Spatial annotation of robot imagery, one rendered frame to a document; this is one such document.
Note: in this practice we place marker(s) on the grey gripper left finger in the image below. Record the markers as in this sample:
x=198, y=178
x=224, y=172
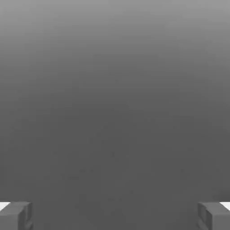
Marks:
x=12, y=217

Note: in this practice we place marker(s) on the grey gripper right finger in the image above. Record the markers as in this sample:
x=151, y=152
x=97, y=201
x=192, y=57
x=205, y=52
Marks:
x=217, y=217

